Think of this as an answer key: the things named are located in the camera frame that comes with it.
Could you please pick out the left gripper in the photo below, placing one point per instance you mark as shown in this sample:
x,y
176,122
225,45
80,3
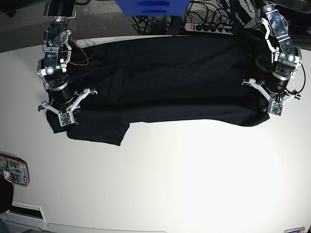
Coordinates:
x,y
271,97

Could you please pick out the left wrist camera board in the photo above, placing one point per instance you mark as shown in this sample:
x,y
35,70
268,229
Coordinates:
x,y
275,108

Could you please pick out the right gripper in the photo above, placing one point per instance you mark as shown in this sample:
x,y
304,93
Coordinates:
x,y
66,102

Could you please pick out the white flat box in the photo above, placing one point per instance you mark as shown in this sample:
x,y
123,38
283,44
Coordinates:
x,y
24,217

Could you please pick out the white power strip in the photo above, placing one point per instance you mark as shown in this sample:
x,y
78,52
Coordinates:
x,y
208,28

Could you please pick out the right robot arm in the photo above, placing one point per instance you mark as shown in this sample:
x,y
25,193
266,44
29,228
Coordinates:
x,y
52,69

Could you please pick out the blue plastic box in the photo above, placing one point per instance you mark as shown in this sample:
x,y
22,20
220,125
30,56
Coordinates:
x,y
153,7

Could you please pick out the black T-shirt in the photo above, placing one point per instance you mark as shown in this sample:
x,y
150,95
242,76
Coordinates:
x,y
161,79

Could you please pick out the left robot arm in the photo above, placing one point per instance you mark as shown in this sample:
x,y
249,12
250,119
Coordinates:
x,y
286,58

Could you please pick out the black remote control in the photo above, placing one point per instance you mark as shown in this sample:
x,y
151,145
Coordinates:
x,y
176,23

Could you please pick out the sticker card at edge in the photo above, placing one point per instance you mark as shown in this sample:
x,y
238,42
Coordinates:
x,y
295,230

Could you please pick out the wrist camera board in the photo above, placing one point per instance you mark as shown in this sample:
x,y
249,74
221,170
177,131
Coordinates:
x,y
275,108
66,119

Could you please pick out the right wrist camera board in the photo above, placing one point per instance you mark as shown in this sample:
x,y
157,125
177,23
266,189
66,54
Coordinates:
x,y
66,119

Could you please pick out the orange clear tool case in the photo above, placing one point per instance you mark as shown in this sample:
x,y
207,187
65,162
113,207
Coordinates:
x,y
14,170

